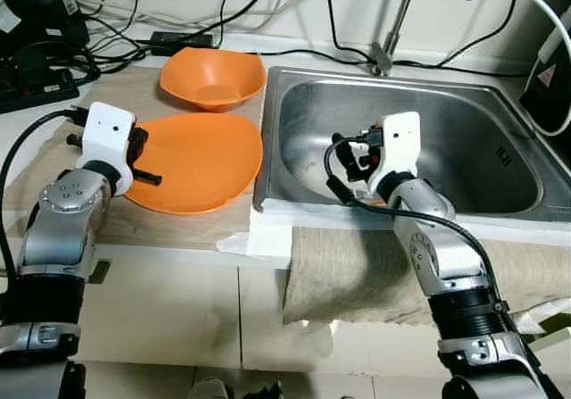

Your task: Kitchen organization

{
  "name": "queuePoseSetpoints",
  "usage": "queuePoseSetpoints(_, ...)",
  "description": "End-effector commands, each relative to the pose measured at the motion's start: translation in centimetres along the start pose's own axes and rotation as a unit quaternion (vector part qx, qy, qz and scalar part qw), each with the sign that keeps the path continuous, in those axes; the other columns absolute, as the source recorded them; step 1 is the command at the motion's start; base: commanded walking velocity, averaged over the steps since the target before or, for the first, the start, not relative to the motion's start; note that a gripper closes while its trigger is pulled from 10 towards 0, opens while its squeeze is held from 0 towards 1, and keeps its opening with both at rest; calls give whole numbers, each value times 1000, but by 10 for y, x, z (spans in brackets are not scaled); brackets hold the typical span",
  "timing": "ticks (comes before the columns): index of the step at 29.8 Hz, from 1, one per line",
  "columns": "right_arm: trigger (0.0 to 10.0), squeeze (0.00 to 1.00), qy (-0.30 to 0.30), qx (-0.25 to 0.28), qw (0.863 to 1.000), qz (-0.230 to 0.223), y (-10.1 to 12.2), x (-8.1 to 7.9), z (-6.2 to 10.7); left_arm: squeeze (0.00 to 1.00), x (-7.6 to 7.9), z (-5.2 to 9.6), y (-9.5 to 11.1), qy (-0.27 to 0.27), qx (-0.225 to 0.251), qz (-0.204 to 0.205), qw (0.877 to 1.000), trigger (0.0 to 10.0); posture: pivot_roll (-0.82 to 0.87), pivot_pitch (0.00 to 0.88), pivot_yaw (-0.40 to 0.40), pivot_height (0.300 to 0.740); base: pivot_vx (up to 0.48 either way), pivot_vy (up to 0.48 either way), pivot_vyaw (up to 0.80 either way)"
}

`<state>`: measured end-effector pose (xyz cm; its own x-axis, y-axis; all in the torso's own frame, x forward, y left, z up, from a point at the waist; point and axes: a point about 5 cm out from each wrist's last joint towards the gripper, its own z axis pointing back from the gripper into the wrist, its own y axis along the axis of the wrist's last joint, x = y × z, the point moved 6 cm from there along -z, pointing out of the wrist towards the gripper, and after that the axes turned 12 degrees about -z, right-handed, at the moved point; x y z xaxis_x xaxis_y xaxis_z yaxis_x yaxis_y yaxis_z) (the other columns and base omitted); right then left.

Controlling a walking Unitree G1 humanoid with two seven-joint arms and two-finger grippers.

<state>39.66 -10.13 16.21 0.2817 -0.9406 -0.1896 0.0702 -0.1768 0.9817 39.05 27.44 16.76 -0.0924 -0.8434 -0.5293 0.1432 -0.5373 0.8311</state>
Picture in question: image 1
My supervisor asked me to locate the orange plastic plate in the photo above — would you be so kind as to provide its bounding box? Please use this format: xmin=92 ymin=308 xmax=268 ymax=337
xmin=123 ymin=112 xmax=265 ymax=215

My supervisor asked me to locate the orange plastic bowl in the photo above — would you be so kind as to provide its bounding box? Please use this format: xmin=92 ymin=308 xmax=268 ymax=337
xmin=159 ymin=46 xmax=268 ymax=112

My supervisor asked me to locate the beige woven place mat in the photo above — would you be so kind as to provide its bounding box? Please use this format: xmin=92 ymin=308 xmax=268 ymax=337
xmin=27 ymin=64 xmax=269 ymax=248

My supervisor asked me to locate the flat black power adapter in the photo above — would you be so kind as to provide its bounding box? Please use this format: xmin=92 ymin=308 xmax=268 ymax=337
xmin=150 ymin=31 xmax=215 ymax=56

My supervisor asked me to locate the beige linen towel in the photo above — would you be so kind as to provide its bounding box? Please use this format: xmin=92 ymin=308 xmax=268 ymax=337
xmin=284 ymin=225 xmax=571 ymax=328

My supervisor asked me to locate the white paper sheet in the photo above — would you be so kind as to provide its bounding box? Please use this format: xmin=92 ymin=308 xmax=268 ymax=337
xmin=217 ymin=198 xmax=300 ymax=270

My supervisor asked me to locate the stainless steel sink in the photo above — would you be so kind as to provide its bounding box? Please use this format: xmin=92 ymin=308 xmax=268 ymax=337
xmin=254 ymin=64 xmax=571 ymax=226

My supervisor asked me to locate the large black appliance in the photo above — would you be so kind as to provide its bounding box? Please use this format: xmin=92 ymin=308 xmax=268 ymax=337
xmin=520 ymin=0 xmax=571 ymax=137

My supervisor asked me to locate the black battery charger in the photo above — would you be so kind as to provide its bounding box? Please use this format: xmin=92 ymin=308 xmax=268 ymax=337
xmin=0 ymin=0 xmax=90 ymax=56

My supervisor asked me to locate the plain cream cabinet door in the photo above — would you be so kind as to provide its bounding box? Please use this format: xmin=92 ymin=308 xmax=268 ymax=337
xmin=236 ymin=265 xmax=447 ymax=373

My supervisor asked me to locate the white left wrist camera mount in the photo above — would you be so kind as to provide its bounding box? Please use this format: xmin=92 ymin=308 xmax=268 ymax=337
xmin=76 ymin=102 xmax=137 ymax=192

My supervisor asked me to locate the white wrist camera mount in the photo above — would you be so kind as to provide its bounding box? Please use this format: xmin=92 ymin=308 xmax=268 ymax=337
xmin=368 ymin=112 xmax=422 ymax=201
xmin=76 ymin=102 xmax=137 ymax=192

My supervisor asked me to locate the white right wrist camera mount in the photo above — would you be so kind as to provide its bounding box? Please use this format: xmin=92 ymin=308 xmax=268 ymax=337
xmin=368 ymin=112 xmax=422 ymax=201

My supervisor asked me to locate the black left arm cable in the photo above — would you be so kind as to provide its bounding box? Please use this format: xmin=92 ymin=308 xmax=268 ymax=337
xmin=0 ymin=107 xmax=90 ymax=275

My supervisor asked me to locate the brushed metal cabinet handle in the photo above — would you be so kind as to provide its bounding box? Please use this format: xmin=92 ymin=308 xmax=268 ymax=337
xmin=85 ymin=261 xmax=112 ymax=284

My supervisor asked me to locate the cream cabinet door with handle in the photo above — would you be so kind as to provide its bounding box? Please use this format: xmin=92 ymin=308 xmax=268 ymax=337
xmin=0 ymin=256 xmax=242 ymax=369

